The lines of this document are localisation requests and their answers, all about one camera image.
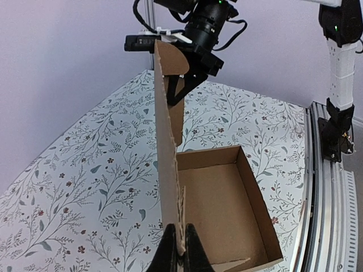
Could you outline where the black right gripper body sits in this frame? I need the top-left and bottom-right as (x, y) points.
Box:
(171, 42), (224, 82)

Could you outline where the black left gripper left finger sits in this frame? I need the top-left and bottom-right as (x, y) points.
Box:
(146, 224), (178, 272)

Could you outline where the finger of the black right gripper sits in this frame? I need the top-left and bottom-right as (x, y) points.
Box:
(166, 75), (199, 105)

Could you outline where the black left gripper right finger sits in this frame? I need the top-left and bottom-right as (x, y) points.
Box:
(184, 223), (214, 272)

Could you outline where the brown cardboard box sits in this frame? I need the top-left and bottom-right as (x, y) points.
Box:
(154, 41), (283, 271)

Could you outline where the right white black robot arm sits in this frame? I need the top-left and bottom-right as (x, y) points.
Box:
(156, 1), (362, 163)

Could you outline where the white floral table cloth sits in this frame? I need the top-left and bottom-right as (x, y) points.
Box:
(1, 70), (305, 271)

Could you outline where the right aluminium corner post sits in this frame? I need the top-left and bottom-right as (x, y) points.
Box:
(144, 0), (156, 71)

